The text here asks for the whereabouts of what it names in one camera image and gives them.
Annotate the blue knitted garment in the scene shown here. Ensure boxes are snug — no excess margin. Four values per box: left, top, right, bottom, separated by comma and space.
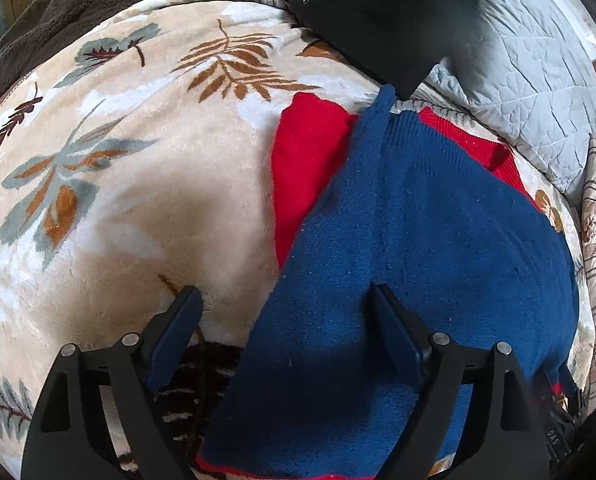
197, 83, 580, 478

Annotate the red knitted garment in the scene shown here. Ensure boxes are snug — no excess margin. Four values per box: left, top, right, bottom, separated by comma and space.
195, 91, 564, 480

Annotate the beige leaf-pattern plush blanket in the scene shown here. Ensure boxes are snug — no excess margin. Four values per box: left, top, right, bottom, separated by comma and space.
0, 0, 596, 480

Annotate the grey quilted pillow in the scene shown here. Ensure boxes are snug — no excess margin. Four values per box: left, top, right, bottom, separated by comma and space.
426, 0, 596, 205

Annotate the black garment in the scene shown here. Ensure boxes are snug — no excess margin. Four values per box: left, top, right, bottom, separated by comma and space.
289, 0, 478, 99

